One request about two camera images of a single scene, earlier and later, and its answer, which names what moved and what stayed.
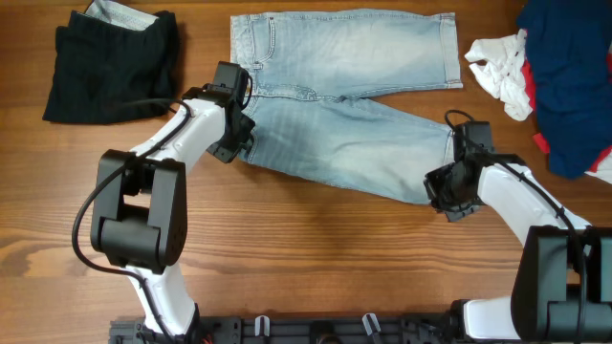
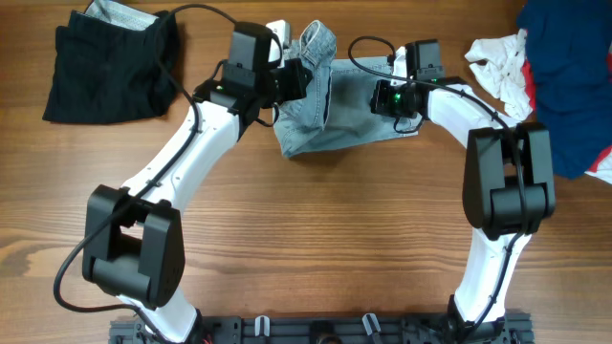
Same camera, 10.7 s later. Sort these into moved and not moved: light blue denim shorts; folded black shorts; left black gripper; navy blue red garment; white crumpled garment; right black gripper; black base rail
Moved: left black gripper; light blue denim shorts; right black gripper
Not moved: black base rail; navy blue red garment; white crumpled garment; folded black shorts
